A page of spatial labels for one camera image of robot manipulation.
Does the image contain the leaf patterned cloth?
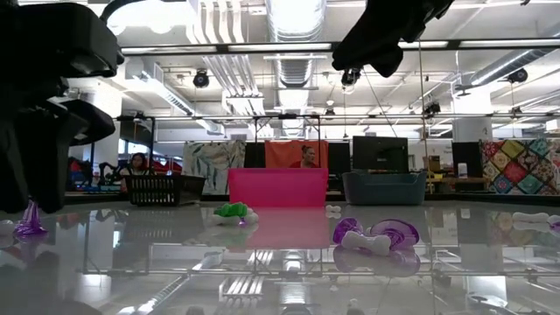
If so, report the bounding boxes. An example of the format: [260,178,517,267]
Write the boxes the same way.
[182,140,247,196]

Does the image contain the pink plastic bin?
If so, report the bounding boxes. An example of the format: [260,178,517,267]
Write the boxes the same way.
[227,167,330,209]

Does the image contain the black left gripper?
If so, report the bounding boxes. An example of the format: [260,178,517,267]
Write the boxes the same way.
[0,0,126,148]

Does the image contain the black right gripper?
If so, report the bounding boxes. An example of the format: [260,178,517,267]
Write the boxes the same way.
[331,0,456,80]

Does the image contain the colourful patchwork quilt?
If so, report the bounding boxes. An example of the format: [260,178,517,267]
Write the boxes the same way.
[479,137,560,197]

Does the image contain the black mesh basket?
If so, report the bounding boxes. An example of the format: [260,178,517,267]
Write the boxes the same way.
[123,173,207,207]

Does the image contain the orange cloth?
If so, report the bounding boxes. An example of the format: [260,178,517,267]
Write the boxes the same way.
[263,139,330,170]

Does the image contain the silver ventilation duct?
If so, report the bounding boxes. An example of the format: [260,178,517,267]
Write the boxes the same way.
[265,0,328,137]

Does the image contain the teal plastic bin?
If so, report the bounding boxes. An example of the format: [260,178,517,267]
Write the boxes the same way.
[341,170,428,207]

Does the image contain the person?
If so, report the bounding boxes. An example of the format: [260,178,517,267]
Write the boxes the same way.
[288,144,321,170]
[118,151,152,193]

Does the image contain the green plastic toy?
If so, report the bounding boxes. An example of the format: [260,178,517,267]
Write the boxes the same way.
[213,201,250,219]

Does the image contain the black ceiling spotlight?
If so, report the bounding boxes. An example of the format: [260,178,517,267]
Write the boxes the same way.
[507,67,529,85]
[340,67,362,88]
[192,69,211,89]

